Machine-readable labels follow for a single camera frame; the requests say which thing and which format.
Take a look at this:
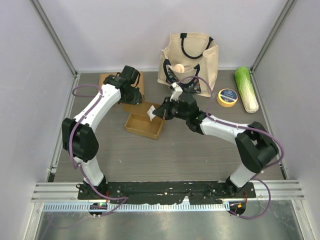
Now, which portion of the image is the small white packet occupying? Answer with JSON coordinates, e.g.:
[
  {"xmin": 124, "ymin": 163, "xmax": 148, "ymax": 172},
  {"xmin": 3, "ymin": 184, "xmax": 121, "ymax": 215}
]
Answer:
[{"xmin": 146, "ymin": 105, "xmax": 156, "ymax": 121}]

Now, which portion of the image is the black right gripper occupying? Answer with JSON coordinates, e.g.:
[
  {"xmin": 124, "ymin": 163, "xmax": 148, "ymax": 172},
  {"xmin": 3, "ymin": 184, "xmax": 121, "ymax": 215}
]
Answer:
[{"xmin": 153, "ymin": 96, "xmax": 190, "ymax": 121}]

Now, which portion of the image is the wooden ball in bag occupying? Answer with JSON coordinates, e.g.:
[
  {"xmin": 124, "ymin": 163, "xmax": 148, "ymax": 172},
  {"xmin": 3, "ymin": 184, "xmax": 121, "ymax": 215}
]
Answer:
[{"xmin": 173, "ymin": 63, "xmax": 185, "ymax": 73}]

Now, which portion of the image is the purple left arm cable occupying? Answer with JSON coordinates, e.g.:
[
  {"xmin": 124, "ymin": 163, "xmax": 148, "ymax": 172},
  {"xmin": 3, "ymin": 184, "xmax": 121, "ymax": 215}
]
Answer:
[{"xmin": 68, "ymin": 84, "xmax": 129, "ymax": 217}]

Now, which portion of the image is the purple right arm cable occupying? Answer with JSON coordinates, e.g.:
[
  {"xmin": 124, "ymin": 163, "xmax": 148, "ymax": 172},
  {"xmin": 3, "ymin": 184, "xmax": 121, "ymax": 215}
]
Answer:
[{"xmin": 174, "ymin": 75, "xmax": 286, "ymax": 221}]

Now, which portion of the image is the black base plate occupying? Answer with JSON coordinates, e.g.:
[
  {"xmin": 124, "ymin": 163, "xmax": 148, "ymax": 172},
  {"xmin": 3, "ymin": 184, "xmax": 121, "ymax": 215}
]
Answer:
[{"xmin": 76, "ymin": 179, "xmax": 256, "ymax": 205}]

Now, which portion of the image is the small cardboard box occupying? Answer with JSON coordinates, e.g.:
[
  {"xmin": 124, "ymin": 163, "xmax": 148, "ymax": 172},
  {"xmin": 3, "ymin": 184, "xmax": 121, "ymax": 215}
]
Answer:
[{"xmin": 122, "ymin": 101, "xmax": 165, "ymax": 140}]

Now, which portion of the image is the large cardboard box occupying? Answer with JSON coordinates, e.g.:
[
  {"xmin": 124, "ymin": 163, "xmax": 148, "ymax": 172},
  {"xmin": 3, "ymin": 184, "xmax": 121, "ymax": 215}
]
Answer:
[{"xmin": 99, "ymin": 71, "xmax": 145, "ymax": 101}]

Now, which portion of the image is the white slotted cable duct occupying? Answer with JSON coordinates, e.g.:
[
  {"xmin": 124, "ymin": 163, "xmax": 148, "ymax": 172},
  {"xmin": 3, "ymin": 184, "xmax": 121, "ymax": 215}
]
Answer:
[{"xmin": 42, "ymin": 201, "xmax": 230, "ymax": 213}]

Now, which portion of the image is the left aluminium frame post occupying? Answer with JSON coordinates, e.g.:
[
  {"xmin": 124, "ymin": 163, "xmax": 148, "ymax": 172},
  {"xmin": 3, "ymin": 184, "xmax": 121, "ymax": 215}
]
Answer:
[{"xmin": 30, "ymin": 0, "xmax": 77, "ymax": 77}]

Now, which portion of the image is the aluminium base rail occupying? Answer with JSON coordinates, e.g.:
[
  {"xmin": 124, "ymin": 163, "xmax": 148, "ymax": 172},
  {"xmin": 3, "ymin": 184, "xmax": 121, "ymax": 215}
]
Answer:
[{"xmin": 31, "ymin": 180, "xmax": 305, "ymax": 203}]

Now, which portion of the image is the aluminium frame post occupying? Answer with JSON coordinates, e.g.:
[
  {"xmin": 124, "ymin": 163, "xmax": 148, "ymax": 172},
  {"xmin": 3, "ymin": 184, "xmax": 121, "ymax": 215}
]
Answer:
[
  {"xmin": 30, "ymin": 0, "xmax": 77, "ymax": 77},
  {"xmin": 250, "ymin": 0, "xmax": 297, "ymax": 73}
]

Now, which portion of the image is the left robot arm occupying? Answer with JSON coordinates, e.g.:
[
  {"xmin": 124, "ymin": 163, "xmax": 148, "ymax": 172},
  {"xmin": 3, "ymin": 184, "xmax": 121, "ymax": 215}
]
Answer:
[{"xmin": 61, "ymin": 65, "xmax": 143, "ymax": 200}]

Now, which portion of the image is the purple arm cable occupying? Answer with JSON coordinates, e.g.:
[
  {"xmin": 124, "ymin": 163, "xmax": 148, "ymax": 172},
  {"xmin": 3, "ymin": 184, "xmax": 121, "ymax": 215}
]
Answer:
[
  {"xmin": 174, "ymin": 75, "xmax": 286, "ymax": 221},
  {"xmin": 68, "ymin": 84, "xmax": 129, "ymax": 217}
]

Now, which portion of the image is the yellow tape roll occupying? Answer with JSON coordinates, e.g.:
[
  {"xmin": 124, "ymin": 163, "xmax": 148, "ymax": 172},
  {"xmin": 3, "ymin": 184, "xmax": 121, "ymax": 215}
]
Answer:
[{"xmin": 217, "ymin": 88, "xmax": 238, "ymax": 108}]

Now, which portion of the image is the green plush cabbage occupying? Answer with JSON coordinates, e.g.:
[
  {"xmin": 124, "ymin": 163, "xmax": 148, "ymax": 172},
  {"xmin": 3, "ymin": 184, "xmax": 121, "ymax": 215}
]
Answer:
[{"xmin": 234, "ymin": 66, "xmax": 259, "ymax": 114}]

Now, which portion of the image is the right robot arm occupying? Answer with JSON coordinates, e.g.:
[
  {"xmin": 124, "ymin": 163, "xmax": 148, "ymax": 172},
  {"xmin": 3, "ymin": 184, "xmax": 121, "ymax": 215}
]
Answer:
[{"xmin": 152, "ymin": 93, "xmax": 279, "ymax": 198}]

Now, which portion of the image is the right aluminium frame post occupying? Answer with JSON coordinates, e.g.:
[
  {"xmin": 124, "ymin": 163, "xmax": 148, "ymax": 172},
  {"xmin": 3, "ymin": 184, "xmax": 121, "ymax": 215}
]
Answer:
[{"xmin": 250, "ymin": 0, "xmax": 297, "ymax": 73}]

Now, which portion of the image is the beige canvas tote bag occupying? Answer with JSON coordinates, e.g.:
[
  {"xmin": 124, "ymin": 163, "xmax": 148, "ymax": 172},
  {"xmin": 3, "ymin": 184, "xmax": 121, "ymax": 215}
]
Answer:
[{"xmin": 157, "ymin": 32, "xmax": 219, "ymax": 97}]

